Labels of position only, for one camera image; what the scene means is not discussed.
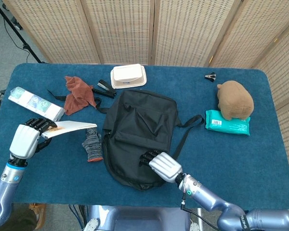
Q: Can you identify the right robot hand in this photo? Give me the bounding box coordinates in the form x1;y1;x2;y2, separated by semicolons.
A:
139;149;183;184

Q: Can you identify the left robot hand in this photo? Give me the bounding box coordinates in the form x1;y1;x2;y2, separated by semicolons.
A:
9;117;58;160

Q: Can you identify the black fabric backpack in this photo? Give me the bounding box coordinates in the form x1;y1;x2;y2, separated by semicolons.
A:
47;89;205;192

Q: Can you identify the white spiral notebook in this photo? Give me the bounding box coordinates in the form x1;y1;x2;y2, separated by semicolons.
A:
40;120;98;140

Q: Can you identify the long white tissue pack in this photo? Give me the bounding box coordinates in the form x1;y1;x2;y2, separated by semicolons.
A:
8;86;65;122

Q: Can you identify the blue-grey robot torso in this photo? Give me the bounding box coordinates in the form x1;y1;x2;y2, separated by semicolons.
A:
83;204;203;231

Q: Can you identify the grey striped knit glove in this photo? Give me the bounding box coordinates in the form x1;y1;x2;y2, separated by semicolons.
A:
81;127;104;162

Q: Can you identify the rust brown cloth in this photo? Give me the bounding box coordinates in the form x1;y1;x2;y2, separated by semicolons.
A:
64;76;97;116

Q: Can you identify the teal wet wipes pack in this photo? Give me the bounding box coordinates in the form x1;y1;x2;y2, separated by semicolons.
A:
205;109;251;137

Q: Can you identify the brown plush animal toy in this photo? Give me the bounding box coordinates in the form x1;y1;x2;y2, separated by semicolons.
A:
216;80;254;121

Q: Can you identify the black stapler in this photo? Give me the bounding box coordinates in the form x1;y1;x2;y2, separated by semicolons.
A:
91;79;117;99

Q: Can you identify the white lidded food container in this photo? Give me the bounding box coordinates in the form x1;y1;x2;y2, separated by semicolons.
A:
110;64;147;90

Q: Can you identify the black staple remover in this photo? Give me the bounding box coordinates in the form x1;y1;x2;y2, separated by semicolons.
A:
204;72;217;83

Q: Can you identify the black tripod stand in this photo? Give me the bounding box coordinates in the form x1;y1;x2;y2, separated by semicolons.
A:
0;0;48;64

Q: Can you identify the woven folding screen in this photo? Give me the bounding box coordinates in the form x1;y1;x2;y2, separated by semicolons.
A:
2;0;289;183

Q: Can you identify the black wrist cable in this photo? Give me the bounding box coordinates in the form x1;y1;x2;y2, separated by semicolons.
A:
180;190;222;231

